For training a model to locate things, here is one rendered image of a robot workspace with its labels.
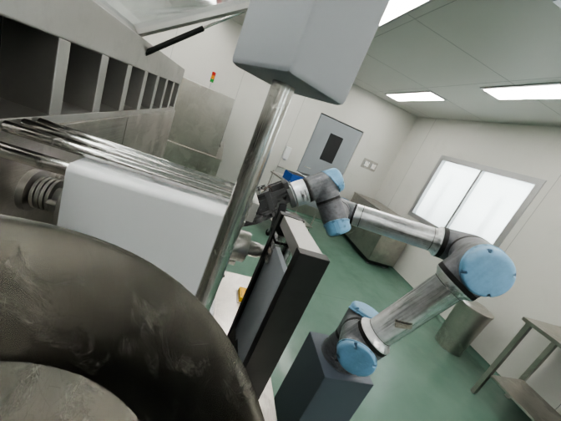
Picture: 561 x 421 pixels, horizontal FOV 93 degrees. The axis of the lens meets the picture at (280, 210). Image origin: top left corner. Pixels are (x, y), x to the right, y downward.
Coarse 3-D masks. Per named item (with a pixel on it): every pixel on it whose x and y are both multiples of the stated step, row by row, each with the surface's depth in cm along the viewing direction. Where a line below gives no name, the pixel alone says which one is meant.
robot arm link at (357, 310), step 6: (354, 306) 93; (360, 306) 94; (366, 306) 97; (348, 312) 94; (354, 312) 92; (360, 312) 90; (366, 312) 91; (372, 312) 93; (342, 318) 98; (348, 318) 91; (354, 318) 89; (360, 318) 89; (342, 324) 92
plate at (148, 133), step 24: (96, 120) 60; (120, 120) 74; (144, 120) 96; (168, 120) 136; (24, 144) 40; (120, 144) 80; (144, 144) 106; (0, 168) 37; (24, 168) 41; (0, 192) 38; (24, 216) 45; (48, 216) 53
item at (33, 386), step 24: (0, 384) 10; (24, 384) 10; (48, 384) 10; (72, 384) 10; (96, 384) 10; (0, 408) 10; (24, 408) 10; (48, 408) 10; (72, 408) 10; (96, 408) 10; (120, 408) 10
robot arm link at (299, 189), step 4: (296, 180) 78; (300, 180) 77; (292, 184) 77; (296, 184) 76; (300, 184) 76; (304, 184) 76; (292, 188) 76; (296, 188) 76; (300, 188) 76; (304, 188) 76; (292, 192) 76; (296, 192) 76; (300, 192) 76; (304, 192) 76; (308, 192) 76; (296, 196) 76; (300, 196) 76; (304, 196) 75; (308, 196) 76; (296, 200) 76; (300, 200) 76; (304, 200) 77; (308, 200) 77; (296, 204) 78; (300, 204) 77; (304, 204) 79
